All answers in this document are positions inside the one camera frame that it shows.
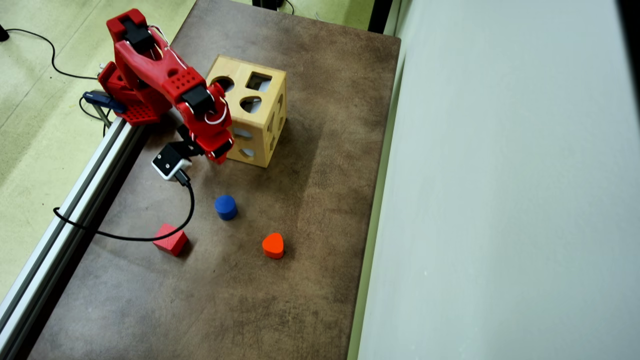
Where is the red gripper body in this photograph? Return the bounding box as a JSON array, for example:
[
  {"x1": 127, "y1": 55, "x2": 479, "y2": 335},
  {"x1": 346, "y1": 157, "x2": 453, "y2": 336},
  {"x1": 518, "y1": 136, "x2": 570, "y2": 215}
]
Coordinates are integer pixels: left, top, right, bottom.
[{"x1": 180, "y1": 97, "x2": 234, "y2": 153}]

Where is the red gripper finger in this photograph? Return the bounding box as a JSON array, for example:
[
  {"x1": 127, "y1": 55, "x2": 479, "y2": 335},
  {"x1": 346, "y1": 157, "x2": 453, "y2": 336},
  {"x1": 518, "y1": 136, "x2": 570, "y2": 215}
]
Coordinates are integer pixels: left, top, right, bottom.
[{"x1": 207, "y1": 143, "x2": 232, "y2": 165}]

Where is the blue cylinder block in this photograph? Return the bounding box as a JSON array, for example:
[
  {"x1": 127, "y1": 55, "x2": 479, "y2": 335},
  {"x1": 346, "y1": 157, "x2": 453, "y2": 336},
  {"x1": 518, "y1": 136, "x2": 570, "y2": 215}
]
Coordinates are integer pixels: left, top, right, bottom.
[{"x1": 214, "y1": 194, "x2": 239, "y2": 222}]

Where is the red robot base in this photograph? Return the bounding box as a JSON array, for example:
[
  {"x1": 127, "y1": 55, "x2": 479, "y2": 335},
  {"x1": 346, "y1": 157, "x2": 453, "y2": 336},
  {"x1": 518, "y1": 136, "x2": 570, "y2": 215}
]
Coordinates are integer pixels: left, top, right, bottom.
[{"x1": 97, "y1": 62, "x2": 173, "y2": 126}]

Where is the wooden shape sorter box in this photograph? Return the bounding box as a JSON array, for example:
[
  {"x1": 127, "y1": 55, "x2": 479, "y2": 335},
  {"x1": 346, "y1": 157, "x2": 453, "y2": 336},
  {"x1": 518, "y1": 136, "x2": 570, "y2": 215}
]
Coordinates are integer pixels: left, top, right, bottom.
[{"x1": 205, "y1": 55, "x2": 288, "y2": 168}]

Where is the red cube block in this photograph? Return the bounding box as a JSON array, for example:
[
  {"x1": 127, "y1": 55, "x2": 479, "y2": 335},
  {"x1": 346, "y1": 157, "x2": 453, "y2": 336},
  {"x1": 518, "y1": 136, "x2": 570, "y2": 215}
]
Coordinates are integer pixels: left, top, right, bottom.
[{"x1": 152, "y1": 223, "x2": 190, "y2": 257}]

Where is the orange heart block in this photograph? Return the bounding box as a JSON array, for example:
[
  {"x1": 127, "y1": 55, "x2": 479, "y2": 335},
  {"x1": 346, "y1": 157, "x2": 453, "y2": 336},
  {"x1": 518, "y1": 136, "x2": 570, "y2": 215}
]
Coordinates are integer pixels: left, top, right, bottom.
[{"x1": 261, "y1": 232, "x2": 285, "y2": 260}]

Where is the blue clamp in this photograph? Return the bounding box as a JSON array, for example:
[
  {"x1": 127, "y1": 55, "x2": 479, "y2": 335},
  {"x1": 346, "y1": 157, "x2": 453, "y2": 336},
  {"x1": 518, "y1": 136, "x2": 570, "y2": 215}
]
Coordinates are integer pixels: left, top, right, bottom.
[{"x1": 82, "y1": 90, "x2": 128, "y2": 128}]

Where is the white servo wire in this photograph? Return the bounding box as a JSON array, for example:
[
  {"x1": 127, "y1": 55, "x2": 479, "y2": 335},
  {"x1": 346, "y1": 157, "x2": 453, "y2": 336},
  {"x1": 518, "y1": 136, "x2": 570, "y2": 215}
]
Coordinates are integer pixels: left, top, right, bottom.
[
  {"x1": 149, "y1": 25, "x2": 188, "y2": 68},
  {"x1": 204, "y1": 96, "x2": 229, "y2": 125}
]

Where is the black camera bracket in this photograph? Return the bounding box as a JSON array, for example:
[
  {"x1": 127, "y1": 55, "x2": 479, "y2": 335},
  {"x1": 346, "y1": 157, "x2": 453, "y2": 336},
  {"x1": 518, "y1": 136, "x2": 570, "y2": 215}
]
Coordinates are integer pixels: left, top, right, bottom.
[{"x1": 167, "y1": 125, "x2": 206, "y2": 161}]

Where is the black camera cable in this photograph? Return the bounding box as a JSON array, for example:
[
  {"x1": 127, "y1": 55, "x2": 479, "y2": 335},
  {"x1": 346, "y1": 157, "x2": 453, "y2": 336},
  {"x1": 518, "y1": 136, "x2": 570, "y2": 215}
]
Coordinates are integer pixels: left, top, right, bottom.
[{"x1": 52, "y1": 170, "x2": 196, "y2": 242}]

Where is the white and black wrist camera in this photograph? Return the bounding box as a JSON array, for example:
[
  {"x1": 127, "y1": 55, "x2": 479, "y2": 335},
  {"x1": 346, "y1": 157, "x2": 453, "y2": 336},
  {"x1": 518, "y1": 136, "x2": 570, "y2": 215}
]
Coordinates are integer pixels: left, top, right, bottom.
[{"x1": 151, "y1": 143, "x2": 193, "y2": 181}]

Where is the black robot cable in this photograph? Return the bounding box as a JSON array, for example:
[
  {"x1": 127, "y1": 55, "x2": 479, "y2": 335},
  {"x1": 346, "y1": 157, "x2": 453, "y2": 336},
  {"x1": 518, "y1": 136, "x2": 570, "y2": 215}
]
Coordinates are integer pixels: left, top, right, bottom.
[{"x1": 79, "y1": 96, "x2": 112, "y2": 137}]

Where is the aluminium profile rail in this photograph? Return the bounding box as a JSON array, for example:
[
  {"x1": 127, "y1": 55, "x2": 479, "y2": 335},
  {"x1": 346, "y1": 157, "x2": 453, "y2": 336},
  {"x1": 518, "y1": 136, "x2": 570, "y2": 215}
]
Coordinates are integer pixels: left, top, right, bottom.
[{"x1": 0, "y1": 116, "x2": 146, "y2": 360}]

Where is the black post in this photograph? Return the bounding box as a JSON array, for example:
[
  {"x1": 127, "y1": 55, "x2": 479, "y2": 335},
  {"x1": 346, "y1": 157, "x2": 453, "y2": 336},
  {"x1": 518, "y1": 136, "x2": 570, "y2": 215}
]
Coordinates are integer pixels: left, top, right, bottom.
[{"x1": 367, "y1": 0, "x2": 394, "y2": 35}]

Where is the black floor cable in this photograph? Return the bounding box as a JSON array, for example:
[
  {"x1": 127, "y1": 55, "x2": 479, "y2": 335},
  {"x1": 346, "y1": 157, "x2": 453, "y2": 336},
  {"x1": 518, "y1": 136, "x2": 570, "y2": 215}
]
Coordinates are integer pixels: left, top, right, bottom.
[{"x1": 0, "y1": 25, "x2": 101, "y2": 81}]

